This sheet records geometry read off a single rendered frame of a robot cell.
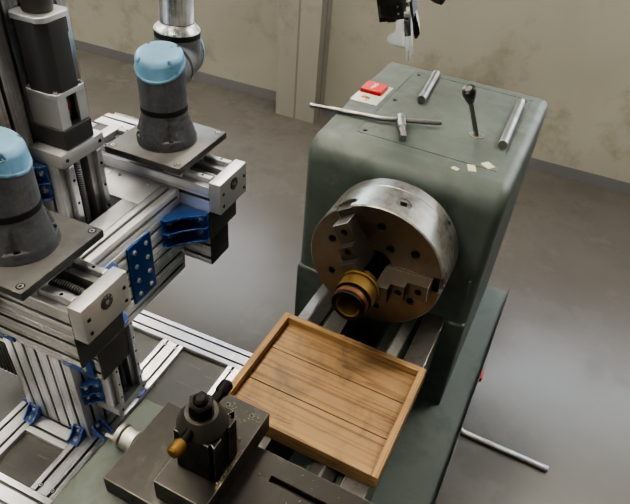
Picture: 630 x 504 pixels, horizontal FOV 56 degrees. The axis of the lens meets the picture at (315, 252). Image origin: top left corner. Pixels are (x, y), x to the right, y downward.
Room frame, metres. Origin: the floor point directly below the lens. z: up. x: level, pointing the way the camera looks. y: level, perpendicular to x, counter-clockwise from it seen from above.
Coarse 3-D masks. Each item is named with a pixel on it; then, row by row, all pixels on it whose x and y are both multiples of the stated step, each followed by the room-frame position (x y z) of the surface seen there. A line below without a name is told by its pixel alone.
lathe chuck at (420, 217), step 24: (360, 192) 1.08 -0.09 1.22; (384, 192) 1.07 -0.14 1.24; (336, 216) 1.04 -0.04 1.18; (360, 216) 1.02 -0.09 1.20; (384, 216) 1.00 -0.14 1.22; (408, 216) 0.99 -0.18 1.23; (432, 216) 1.03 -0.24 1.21; (312, 240) 1.06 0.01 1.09; (336, 240) 1.04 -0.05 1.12; (384, 240) 1.00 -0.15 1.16; (408, 240) 0.98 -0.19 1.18; (432, 240) 0.97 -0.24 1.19; (336, 264) 1.03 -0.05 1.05; (384, 264) 1.07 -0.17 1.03; (408, 264) 0.97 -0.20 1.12; (432, 264) 0.95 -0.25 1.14; (384, 312) 0.98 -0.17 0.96; (408, 312) 0.96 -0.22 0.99
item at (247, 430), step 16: (224, 400) 0.65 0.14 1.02; (240, 400) 0.66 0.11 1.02; (240, 416) 0.62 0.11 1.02; (256, 416) 0.63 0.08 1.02; (240, 432) 0.59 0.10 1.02; (256, 432) 0.59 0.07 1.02; (240, 448) 0.56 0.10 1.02; (176, 464) 0.52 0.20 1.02; (240, 464) 0.54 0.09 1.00; (160, 480) 0.49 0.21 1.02; (176, 480) 0.49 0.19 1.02; (192, 480) 0.49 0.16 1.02; (160, 496) 0.48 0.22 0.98; (176, 496) 0.47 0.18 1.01; (192, 496) 0.47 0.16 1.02; (208, 496) 0.47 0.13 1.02
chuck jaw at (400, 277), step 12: (384, 276) 0.95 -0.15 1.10; (396, 276) 0.95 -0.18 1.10; (408, 276) 0.95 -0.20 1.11; (420, 276) 0.95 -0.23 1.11; (384, 288) 0.91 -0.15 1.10; (396, 288) 0.92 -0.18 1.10; (408, 288) 0.93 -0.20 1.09; (420, 288) 0.92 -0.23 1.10; (432, 288) 0.95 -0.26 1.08; (384, 300) 0.90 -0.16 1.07; (420, 300) 0.91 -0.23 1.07
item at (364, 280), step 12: (348, 276) 0.92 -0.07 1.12; (360, 276) 0.92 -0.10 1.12; (372, 276) 0.94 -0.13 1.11; (336, 288) 0.91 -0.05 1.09; (348, 288) 0.88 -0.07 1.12; (360, 288) 0.89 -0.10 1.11; (372, 288) 0.90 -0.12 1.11; (336, 300) 0.88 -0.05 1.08; (348, 300) 0.91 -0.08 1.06; (360, 300) 0.86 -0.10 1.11; (372, 300) 0.88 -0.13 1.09; (348, 312) 0.88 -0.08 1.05; (360, 312) 0.86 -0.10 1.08
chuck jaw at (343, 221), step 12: (348, 204) 1.06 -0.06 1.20; (348, 216) 1.02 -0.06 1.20; (336, 228) 1.00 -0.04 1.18; (348, 228) 0.99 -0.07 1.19; (360, 228) 1.01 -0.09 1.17; (348, 240) 0.98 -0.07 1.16; (360, 240) 0.99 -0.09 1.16; (348, 252) 0.97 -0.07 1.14; (360, 252) 0.97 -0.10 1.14; (372, 252) 1.00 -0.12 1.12; (348, 264) 0.94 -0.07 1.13; (360, 264) 0.95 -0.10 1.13
